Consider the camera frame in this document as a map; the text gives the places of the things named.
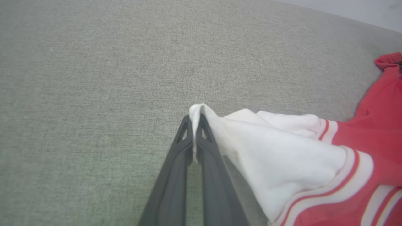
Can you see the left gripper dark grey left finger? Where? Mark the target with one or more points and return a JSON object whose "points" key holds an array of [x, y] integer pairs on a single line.
{"points": [[172, 188]]}

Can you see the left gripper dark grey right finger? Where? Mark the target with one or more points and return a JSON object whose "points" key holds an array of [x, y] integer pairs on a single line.
{"points": [[216, 188]]}

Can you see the red garment with white stripes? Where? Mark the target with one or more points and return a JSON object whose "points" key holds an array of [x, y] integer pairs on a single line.
{"points": [[282, 163]]}

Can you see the grey fabric sofa seat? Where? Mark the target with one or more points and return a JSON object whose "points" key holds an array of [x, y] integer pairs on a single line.
{"points": [[94, 94]]}

